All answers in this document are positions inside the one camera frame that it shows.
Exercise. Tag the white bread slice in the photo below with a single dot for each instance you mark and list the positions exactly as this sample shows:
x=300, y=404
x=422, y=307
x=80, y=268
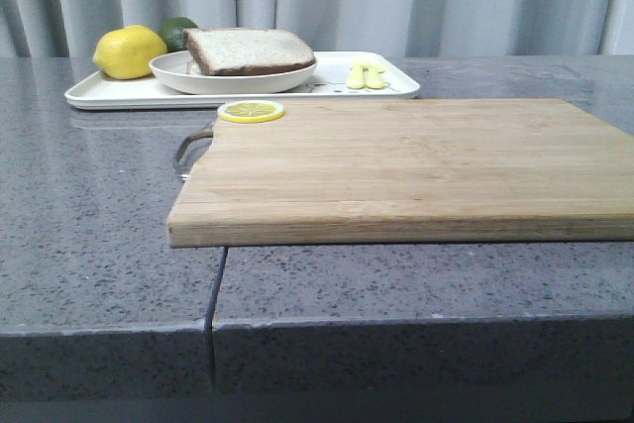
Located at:
x=247, y=51

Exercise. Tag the white round plate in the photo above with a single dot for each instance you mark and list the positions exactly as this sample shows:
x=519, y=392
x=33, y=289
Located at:
x=170, y=70

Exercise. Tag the white rectangular tray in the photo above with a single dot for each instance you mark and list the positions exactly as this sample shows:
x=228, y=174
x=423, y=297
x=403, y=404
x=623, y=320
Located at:
x=99, y=92

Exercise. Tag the bottom bread slice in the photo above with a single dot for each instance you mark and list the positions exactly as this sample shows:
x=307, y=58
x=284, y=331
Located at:
x=193, y=68

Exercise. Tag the lemon slice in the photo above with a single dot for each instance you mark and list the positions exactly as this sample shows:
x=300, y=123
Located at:
x=252, y=111

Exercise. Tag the yellow-green toy piece left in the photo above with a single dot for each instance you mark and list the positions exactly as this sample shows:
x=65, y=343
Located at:
x=356, y=79

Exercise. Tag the yellow-green toy piece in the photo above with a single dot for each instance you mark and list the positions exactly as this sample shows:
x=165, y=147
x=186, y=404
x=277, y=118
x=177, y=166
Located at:
x=356, y=79
x=373, y=75

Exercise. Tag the yellow-green toy piece right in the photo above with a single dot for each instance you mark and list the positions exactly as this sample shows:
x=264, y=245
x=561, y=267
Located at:
x=373, y=75

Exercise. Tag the wooden cutting board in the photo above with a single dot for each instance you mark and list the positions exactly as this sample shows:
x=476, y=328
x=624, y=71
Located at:
x=424, y=170

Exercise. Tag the green lime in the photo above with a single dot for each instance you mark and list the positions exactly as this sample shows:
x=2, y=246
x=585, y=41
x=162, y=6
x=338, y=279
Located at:
x=172, y=33

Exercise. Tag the yellow lemon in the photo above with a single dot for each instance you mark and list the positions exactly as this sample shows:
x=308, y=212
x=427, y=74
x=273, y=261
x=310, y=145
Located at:
x=126, y=53

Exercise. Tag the metal cutting board handle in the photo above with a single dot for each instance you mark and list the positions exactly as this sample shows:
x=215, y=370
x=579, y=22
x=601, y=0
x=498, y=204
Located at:
x=181, y=171

